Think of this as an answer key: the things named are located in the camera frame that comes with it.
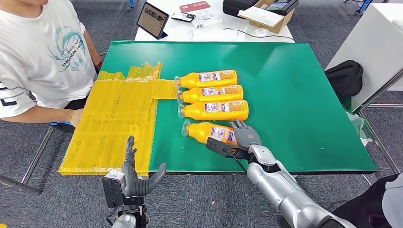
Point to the black phone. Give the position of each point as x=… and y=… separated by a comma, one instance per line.
x=181, y=17

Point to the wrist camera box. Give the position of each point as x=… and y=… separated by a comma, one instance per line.
x=223, y=148
x=112, y=188

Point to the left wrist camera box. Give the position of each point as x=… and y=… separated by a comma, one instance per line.
x=112, y=188

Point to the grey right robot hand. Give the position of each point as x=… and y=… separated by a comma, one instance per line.
x=248, y=137

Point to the yellow taped cardboard sheet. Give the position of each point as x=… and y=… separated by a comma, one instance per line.
x=110, y=126

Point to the metal table frame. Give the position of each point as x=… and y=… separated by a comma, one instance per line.
x=379, y=141

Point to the white cabinet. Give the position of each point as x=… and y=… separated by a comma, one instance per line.
x=371, y=47

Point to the red booklet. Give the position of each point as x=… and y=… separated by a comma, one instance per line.
x=194, y=6

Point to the brown cardboard box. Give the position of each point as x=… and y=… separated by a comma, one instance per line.
x=281, y=23

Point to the black tablet on stand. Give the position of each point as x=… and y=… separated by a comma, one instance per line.
x=152, y=19

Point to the clear plastic packet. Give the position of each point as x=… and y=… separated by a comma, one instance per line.
x=206, y=19

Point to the blue metal frame foot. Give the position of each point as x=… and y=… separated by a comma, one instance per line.
x=363, y=6
x=131, y=3

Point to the black backpack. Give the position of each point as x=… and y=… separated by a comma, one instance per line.
x=344, y=80

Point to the black case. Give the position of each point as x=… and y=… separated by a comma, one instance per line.
x=236, y=8

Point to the black device with screen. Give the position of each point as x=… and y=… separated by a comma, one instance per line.
x=280, y=5

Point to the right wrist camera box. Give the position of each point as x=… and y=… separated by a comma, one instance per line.
x=223, y=148

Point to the green table board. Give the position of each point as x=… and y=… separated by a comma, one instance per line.
x=283, y=110

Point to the metal-legged stool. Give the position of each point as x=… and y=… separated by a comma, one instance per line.
x=36, y=155

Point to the grey metal tube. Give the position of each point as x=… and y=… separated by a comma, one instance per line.
x=19, y=185

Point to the clear plastic bag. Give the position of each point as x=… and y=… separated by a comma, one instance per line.
x=357, y=126

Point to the orange detergent bottle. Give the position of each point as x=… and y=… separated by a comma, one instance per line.
x=196, y=111
x=195, y=95
x=192, y=80
x=200, y=130

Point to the white table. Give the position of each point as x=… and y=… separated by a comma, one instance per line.
x=176, y=31

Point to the person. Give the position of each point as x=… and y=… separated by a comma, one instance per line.
x=37, y=56
x=377, y=204

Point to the white sheet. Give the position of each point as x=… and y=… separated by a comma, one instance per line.
x=259, y=16

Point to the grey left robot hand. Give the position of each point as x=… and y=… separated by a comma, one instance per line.
x=135, y=184

